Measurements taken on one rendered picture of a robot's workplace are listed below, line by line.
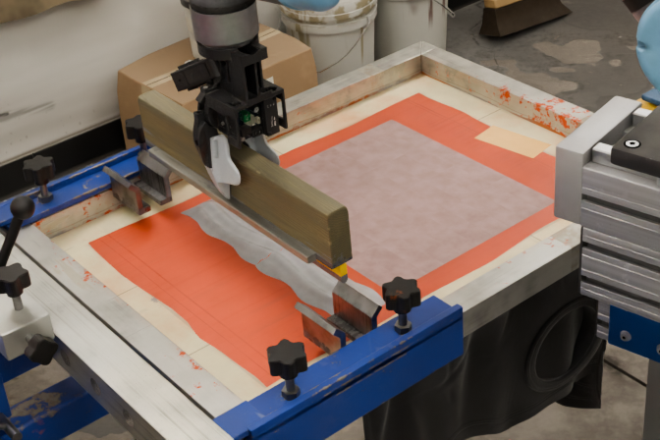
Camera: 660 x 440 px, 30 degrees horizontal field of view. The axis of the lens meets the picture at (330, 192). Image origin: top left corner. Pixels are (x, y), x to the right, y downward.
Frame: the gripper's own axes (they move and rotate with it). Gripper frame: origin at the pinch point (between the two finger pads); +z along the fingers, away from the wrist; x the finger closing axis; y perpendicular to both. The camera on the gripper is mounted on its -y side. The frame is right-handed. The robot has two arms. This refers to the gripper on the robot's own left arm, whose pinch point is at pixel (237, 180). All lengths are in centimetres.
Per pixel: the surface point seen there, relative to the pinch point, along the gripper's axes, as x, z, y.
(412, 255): 17.2, 13.7, 12.5
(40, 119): 58, 88, -201
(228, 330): -9.2, 13.7, 8.4
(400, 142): 35.8, 13.6, -10.8
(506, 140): 47.1, 13.7, 0.2
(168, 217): -0.6, 13.6, -18.5
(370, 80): 43, 11, -26
